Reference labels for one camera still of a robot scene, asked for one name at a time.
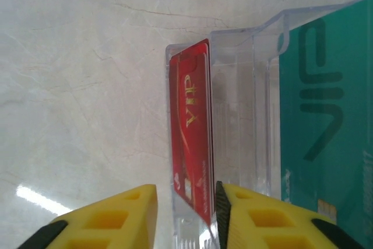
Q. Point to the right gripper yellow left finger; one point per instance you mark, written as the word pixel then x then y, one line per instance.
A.
pixel 140 217

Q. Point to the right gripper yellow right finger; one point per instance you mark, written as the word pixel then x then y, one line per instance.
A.
pixel 239 231

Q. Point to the red VIP card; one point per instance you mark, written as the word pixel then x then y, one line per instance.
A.
pixel 211 120
pixel 189 144

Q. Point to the teal card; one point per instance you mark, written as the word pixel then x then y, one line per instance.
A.
pixel 335 115

